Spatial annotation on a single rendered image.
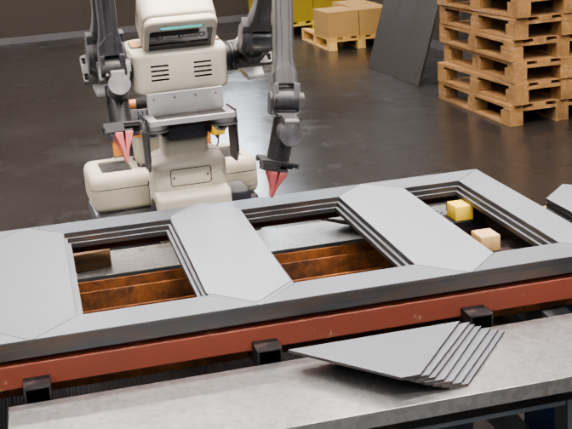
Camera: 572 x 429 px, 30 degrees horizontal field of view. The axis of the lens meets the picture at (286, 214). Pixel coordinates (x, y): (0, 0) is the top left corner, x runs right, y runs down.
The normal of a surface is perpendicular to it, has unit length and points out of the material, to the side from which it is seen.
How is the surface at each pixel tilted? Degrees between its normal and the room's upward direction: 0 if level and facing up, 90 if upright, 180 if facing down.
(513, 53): 90
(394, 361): 0
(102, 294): 90
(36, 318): 0
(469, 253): 0
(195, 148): 98
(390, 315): 90
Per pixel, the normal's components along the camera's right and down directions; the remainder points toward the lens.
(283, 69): 0.21, -0.01
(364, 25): 0.21, 0.28
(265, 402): -0.07, -0.95
